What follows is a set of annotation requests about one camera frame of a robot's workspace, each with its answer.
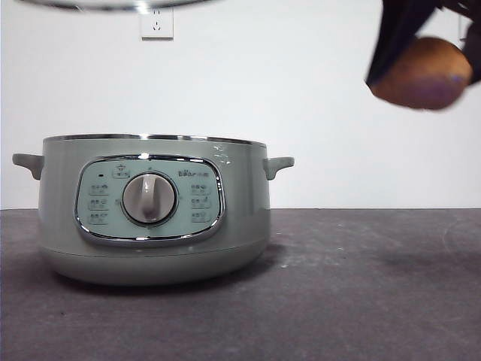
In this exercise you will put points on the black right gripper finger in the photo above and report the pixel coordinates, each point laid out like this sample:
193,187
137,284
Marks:
475,52
398,30

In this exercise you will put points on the glass lid with green knob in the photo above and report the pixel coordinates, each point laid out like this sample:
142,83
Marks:
143,4

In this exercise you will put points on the brown potato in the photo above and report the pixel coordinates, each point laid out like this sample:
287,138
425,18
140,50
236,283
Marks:
424,79

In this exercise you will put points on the pale green electric cooking pot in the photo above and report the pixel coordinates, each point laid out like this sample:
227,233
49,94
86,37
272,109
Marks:
150,248

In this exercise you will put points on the white wall socket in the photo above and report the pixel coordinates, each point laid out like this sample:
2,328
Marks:
463,32
158,24

